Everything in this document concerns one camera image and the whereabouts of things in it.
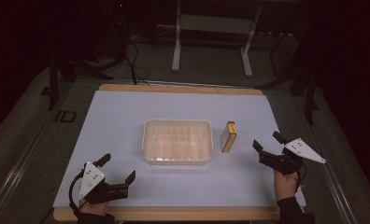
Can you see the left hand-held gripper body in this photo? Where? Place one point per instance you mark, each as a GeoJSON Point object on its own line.
{"type": "Point", "coordinates": [91, 180]}

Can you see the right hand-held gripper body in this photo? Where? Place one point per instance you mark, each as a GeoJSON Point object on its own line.
{"type": "Point", "coordinates": [286, 158]}

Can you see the yellow small box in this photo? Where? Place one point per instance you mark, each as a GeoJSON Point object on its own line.
{"type": "Point", "coordinates": [229, 137]}

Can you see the white plastic tray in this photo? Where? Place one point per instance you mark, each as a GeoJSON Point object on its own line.
{"type": "Point", "coordinates": [177, 141]}

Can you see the person's right hand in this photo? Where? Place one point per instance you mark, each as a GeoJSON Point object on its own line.
{"type": "Point", "coordinates": [285, 185]}

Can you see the person's left hand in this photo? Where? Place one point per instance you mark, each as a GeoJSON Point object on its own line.
{"type": "Point", "coordinates": [94, 207]}

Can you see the light blue table mat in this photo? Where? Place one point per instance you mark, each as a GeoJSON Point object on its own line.
{"type": "Point", "coordinates": [180, 186]}

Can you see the black tripod stand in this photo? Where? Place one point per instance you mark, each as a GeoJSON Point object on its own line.
{"type": "Point", "coordinates": [301, 81]}
{"type": "Point", "coordinates": [61, 68]}

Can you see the white metal stand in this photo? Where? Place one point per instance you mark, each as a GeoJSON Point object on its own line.
{"type": "Point", "coordinates": [214, 25]}

